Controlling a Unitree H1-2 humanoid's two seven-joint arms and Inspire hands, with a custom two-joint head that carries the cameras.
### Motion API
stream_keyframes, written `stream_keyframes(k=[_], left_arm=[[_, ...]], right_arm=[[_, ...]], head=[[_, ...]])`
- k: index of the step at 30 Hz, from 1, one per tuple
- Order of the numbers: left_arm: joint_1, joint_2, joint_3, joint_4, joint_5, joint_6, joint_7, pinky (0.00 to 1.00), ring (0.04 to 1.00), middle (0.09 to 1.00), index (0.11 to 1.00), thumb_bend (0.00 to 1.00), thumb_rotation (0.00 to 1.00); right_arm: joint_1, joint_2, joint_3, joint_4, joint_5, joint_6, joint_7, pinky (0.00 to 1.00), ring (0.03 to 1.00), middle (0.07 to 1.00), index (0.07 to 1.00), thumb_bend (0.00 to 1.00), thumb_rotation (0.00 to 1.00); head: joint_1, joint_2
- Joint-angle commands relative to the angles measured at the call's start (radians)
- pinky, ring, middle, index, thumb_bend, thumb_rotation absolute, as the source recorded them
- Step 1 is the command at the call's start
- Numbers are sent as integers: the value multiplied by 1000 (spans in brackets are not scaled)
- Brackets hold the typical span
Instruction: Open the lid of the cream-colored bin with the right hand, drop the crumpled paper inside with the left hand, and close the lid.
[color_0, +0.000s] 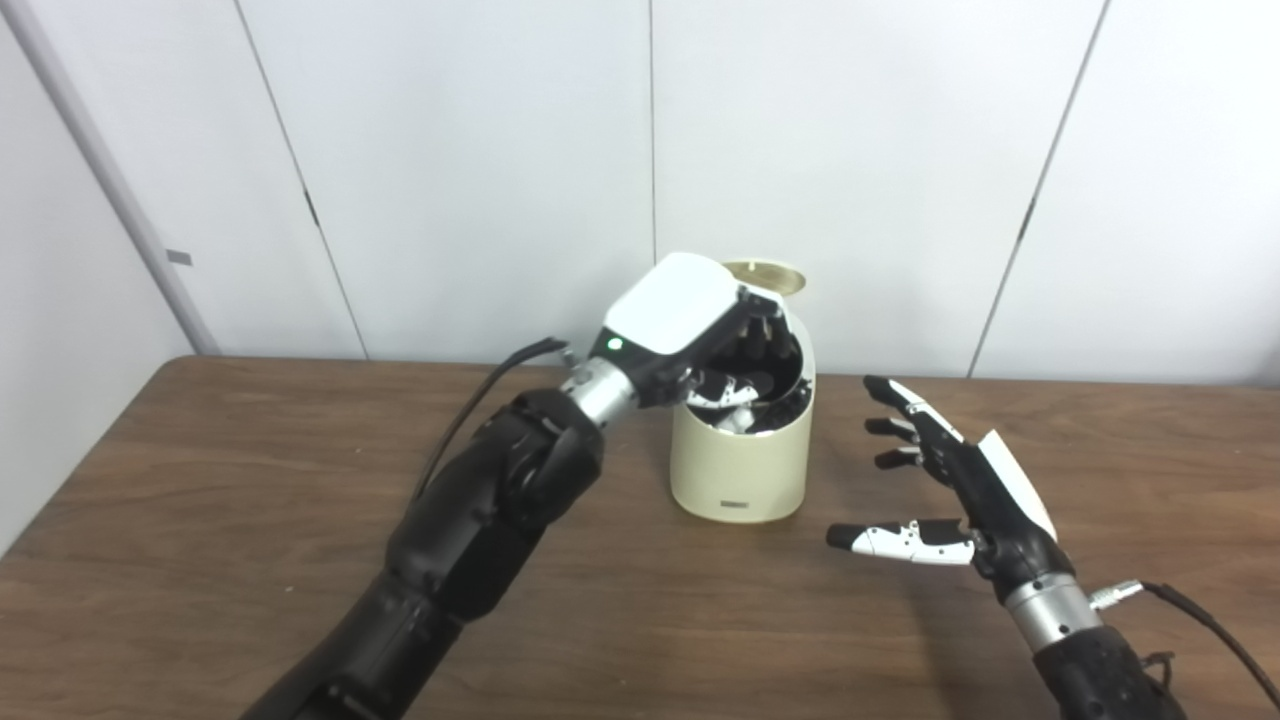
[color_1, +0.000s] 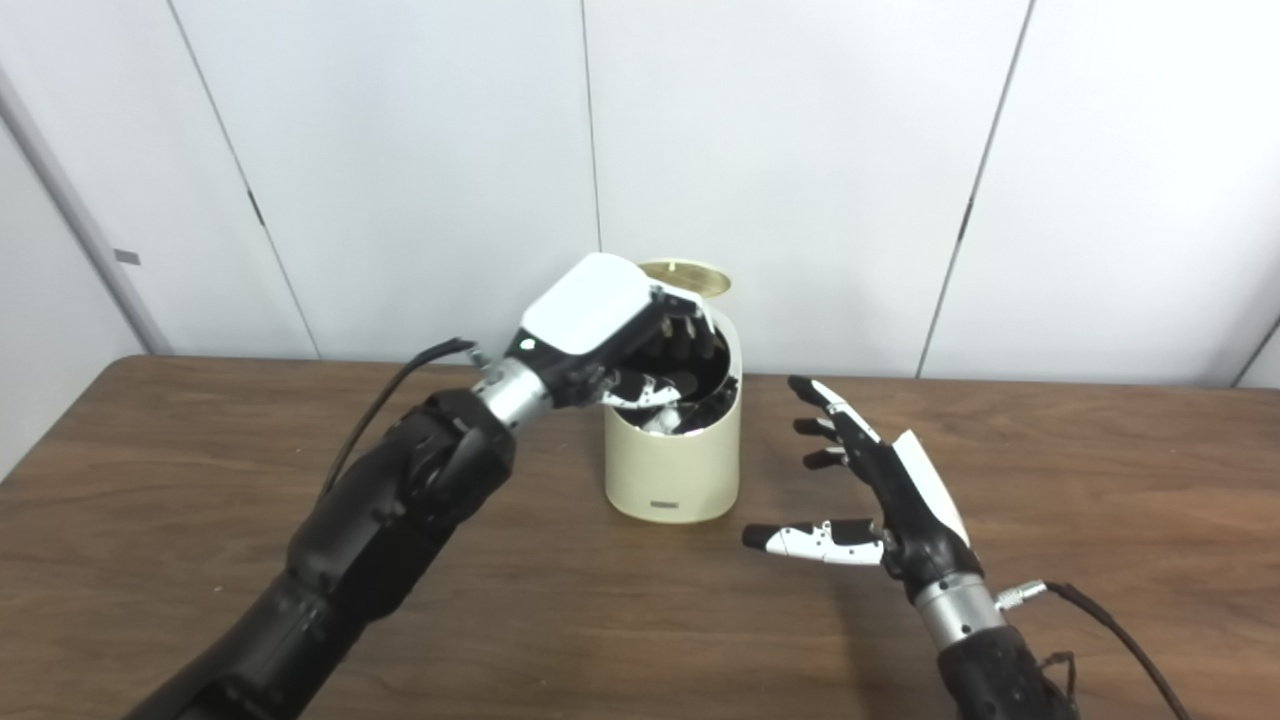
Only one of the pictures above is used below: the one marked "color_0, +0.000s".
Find grey wall corner post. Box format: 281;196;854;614
0;0;221;356

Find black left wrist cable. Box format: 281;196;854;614
410;337;571;501

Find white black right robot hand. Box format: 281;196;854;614
826;375;1076;606

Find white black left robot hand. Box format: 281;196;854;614
598;252;801;436

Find cream-colored desktop bin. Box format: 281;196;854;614
670;290;817;524

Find black bin liner bag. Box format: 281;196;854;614
685;330;813;436

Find round cream bin lid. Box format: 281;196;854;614
720;260;807;298

